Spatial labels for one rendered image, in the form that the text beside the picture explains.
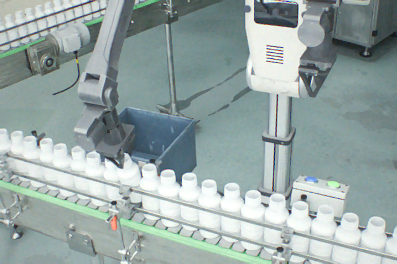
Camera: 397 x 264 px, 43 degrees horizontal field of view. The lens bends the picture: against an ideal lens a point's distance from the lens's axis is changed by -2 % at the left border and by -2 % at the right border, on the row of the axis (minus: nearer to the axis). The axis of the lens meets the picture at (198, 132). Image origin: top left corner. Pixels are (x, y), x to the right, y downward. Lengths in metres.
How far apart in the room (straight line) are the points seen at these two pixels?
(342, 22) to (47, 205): 3.81
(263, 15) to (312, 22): 0.60
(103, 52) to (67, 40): 1.56
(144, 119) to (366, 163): 1.80
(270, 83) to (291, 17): 0.25
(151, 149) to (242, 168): 1.25
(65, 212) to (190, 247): 0.42
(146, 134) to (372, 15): 3.10
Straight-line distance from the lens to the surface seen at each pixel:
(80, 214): 1.56
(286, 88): 1.74
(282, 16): 1.64
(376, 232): 1.22
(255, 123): 3.80
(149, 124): 2.11
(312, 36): 1.08
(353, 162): 3.46
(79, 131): 1.18
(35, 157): 1.59
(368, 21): 4.84
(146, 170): 1.39
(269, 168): 1.97
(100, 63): 1.18
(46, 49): 2.75
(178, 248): 1.42
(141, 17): 3.26
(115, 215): 1.37
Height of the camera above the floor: 1.95
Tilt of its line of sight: 32 degrees down
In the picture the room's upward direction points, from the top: 3 degrees counter-clockwise
